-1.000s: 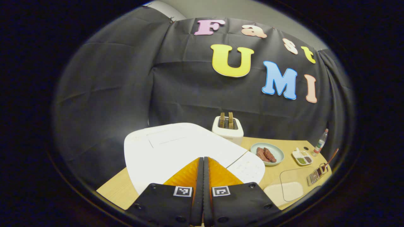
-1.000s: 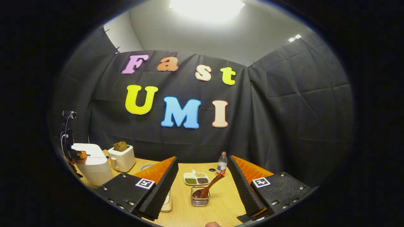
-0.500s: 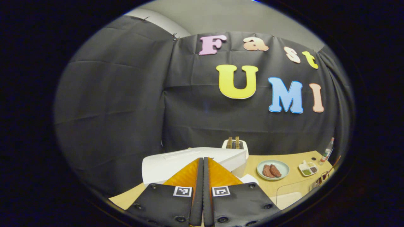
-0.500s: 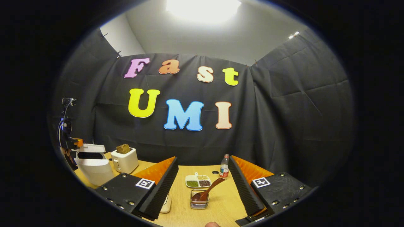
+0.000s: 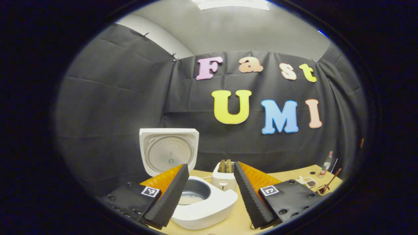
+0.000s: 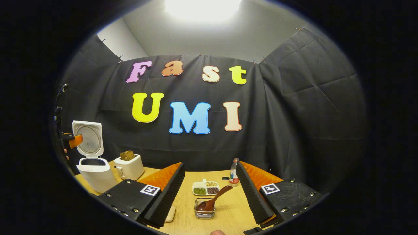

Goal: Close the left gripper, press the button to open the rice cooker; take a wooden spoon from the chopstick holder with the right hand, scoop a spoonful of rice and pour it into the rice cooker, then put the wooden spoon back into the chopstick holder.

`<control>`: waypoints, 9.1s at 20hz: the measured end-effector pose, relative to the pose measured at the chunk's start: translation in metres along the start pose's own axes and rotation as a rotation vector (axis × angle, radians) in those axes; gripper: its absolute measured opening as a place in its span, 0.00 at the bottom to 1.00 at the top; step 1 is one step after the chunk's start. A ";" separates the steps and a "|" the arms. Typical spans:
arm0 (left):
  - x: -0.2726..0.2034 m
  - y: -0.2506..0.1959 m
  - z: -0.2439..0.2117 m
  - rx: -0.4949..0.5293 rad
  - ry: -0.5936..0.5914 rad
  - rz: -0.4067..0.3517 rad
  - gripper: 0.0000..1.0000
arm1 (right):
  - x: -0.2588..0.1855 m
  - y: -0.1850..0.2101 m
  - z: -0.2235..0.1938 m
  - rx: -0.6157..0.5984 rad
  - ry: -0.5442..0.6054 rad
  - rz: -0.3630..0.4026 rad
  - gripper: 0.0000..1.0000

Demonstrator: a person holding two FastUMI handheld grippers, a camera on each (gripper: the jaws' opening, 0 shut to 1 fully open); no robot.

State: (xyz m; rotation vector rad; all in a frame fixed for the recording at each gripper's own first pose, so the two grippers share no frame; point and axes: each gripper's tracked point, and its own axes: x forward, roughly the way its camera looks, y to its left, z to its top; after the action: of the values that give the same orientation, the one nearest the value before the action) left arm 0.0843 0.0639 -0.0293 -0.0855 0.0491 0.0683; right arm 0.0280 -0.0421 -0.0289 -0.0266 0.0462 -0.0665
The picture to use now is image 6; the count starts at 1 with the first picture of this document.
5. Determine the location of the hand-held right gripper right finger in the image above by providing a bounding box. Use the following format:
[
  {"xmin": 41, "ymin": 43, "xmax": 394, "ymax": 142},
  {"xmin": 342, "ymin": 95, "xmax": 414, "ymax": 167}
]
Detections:
[{"xmin": 236, "ymin": 161, "xmax": 324, "ymax": 226}]

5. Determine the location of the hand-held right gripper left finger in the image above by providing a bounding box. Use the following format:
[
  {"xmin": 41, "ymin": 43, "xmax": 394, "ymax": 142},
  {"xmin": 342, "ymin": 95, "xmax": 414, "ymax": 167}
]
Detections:
[{"xmin": 98, "ymin": 162, "xmax": 185, "ymax": 229}]

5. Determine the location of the brown wooden spoon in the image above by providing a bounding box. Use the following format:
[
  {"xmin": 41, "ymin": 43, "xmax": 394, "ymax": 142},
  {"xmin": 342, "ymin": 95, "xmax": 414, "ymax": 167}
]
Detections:
[{"xmin": 197, "ymin": 185, "xmax": 233, "ymax": 212}]

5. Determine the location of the white rice cooker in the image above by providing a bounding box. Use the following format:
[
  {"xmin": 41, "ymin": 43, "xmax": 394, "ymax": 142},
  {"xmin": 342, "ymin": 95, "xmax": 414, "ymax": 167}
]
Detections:
[{"xmin": 72, "ymin": 121, "xmax": 117, "ymax": 193}]

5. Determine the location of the clear water bottle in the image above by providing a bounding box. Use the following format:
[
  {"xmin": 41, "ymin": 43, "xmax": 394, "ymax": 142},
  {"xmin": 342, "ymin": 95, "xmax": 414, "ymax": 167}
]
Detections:
[{"xmin": 229, "ymin": 158, "xmax": 240, "ymax": 187}]

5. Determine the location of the white divided bean dish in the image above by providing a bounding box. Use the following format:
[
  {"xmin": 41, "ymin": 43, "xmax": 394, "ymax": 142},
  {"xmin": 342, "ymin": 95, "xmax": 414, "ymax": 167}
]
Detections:
[{"xmin": 192, "ymin": 179, "xmax": 220, "ymax": 196}]

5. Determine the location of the white toaster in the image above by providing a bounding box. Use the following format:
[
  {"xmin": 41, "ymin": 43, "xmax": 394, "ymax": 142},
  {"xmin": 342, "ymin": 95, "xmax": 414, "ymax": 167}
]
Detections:
[{"xmin": 114, "ymin": 154, "xmax": 145, "ymax": 181}]

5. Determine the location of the black backdrop cloth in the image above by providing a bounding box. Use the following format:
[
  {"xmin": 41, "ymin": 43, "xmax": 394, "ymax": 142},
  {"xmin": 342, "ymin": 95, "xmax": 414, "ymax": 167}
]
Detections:
[{"xmin": 52, "ymin": 24, "xmax": 368, "ymax": 195}]

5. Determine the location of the ceiling light panel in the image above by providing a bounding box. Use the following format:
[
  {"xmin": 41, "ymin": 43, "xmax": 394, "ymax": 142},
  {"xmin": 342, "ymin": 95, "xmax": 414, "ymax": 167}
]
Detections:
[{"xmin": 163, "ymin": 0, "xmax": 244, "ymax": 23}]

